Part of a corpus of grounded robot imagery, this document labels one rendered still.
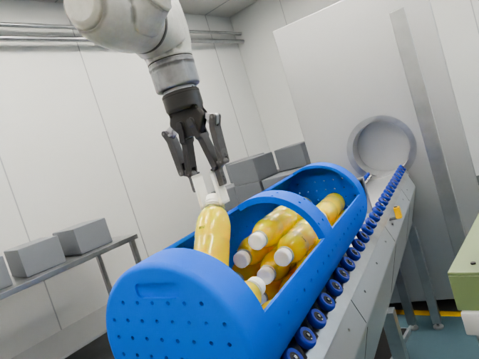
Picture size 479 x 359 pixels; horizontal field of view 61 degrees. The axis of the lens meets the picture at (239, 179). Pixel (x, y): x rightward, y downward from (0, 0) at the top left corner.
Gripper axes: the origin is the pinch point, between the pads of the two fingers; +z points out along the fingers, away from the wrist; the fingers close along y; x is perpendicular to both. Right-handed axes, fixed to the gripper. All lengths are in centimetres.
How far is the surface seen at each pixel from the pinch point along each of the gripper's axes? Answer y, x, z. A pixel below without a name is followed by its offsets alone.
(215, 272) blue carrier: -9.6, 19.6, 10.2
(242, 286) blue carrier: -12.2, 17.7, 13.6
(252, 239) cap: 0.4, -10.8, 14.5
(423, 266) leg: -8, -173, 91
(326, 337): -11.3, -8.0, 37.3
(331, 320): -10.9, -14.1, 36.8
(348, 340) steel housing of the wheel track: -12.8, -15.9, 42.5
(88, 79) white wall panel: 292, -270, -123
